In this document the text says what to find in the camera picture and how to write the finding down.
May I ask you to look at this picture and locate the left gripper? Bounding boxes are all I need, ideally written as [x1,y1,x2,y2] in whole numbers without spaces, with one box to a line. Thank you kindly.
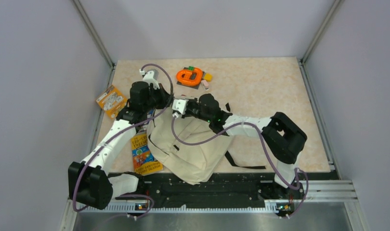
[143,83,175,113]

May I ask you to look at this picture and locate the orange book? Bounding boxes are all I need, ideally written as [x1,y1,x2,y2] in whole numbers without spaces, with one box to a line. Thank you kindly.
[96,85,127,120]

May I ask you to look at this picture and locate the cream canvas backpack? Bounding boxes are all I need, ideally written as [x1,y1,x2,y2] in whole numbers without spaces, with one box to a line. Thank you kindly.
[146,102,266,186]

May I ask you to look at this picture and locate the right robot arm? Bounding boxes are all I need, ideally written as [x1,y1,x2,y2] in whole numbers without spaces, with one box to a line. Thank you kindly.
[174,94,307,198]

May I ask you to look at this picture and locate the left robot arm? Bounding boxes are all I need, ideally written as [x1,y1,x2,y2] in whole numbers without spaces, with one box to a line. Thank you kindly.
[68,81,173,212]

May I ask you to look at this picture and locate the pink white eraser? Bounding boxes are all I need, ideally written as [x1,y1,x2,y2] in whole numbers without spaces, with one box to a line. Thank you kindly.
[201,79,209,90]

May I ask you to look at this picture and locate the yellow toy block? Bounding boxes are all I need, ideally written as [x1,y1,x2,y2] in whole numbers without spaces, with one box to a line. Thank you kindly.
[203,73,213,82]

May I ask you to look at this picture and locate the orange plastic toy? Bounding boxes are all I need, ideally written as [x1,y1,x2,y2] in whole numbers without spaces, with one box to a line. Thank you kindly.
[176,67,204,80]

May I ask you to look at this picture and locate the yellow treehouse book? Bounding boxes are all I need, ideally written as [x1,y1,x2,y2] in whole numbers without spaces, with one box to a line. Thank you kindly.
[130,132,164,176]

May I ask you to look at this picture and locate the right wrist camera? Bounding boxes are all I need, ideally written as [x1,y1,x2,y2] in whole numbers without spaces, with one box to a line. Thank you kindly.
[171,99,188,118]

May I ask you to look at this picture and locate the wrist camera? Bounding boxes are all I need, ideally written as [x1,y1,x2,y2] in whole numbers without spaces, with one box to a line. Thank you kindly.
[139,69,160,90]
[171,99,188,118]

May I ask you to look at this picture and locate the grey toy base plate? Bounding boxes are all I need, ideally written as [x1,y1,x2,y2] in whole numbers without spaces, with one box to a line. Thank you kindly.
[177,78,201,89]

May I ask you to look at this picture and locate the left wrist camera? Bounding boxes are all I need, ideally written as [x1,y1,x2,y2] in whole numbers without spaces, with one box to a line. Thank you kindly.
[139,69,160,90]

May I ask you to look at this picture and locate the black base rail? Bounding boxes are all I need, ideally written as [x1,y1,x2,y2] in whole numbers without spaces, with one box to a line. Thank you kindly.
[109,172,339,211]

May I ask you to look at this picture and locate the aluminium frame rail left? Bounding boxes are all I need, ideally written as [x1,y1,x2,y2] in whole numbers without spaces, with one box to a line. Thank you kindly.
[59,0,117,231]

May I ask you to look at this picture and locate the aluminium frame rail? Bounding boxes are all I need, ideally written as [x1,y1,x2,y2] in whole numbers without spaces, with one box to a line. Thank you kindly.
[59,0,117,231]
[299,0,358,202]

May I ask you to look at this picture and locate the aluminium frame rail right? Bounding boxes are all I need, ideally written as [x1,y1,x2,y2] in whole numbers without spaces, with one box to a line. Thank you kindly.
[299,0,358,202]

